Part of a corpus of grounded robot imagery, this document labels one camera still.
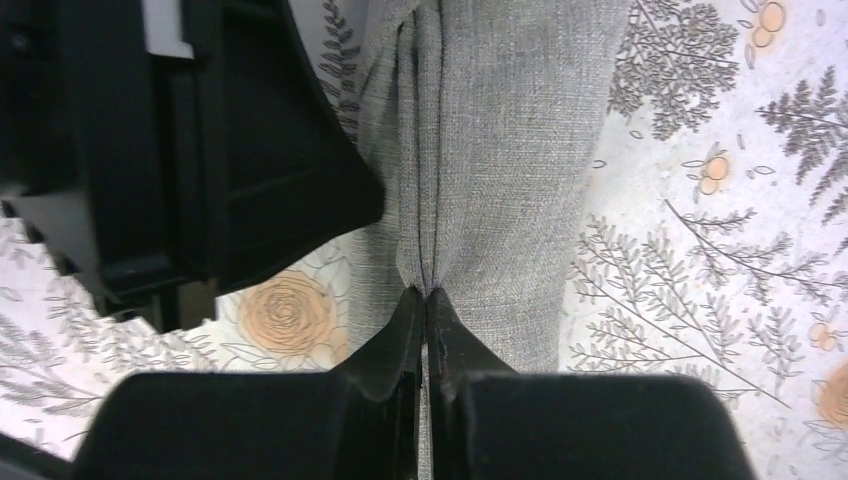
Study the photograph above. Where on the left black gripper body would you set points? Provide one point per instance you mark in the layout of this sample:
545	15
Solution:
90	92

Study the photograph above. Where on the grey cloth napkin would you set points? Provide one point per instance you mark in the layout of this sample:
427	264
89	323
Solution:
482	119

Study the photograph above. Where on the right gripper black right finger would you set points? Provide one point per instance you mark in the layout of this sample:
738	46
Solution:
491	422

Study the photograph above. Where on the floral patterned tablecloth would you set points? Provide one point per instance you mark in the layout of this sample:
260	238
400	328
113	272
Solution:
714	245

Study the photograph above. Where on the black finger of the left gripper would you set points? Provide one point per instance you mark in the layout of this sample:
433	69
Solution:
280	176

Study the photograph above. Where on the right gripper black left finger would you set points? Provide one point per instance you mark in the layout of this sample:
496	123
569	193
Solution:
358	420

